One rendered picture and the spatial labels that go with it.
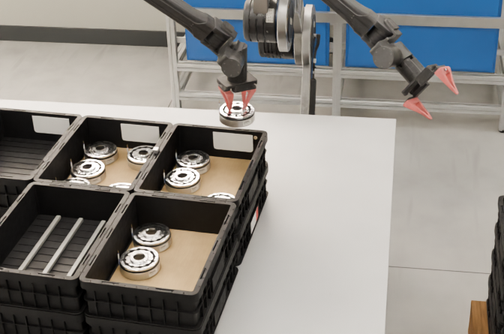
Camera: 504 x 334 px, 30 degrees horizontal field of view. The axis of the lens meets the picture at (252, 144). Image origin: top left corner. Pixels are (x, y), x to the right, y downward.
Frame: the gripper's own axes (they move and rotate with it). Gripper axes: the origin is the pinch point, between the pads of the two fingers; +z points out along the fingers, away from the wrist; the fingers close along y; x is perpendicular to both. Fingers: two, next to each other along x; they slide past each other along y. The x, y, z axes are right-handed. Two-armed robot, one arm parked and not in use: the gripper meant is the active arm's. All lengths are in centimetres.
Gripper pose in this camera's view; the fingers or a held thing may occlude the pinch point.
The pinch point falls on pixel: (237, 106)
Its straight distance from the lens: 274.4
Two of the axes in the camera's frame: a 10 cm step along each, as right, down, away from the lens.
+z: -0.1, 8.6, 5.1
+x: -4.5, -4.6, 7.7
